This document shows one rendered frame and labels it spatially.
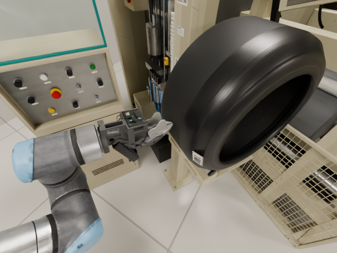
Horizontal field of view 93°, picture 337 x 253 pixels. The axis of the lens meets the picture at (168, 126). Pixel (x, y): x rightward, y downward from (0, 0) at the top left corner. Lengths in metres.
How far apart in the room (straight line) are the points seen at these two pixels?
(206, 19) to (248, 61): 0.37
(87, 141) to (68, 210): 0.16
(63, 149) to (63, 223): 0.15
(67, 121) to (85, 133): 0.77
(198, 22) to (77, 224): 0.75
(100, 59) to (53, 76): 0.26
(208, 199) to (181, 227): 0.36
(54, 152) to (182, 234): 1.37
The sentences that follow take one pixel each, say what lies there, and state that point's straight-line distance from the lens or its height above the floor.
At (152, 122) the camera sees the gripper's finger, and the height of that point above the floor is 1.26.
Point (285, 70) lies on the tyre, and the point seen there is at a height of 1.41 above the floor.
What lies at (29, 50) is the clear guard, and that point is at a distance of 1.00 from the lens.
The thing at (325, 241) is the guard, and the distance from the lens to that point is 1.35.
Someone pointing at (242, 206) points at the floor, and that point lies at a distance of 1.81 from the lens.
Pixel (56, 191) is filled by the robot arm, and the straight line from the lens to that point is 0.50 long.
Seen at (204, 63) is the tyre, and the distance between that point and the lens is 0.49.
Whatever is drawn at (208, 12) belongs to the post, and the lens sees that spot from 0.77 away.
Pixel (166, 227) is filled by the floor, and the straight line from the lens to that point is 1.63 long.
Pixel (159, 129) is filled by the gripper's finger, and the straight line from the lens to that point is 0.46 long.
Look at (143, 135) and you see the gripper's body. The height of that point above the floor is 1.26.
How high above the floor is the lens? 1.60
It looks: 47 degrees down
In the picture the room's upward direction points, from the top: straight up
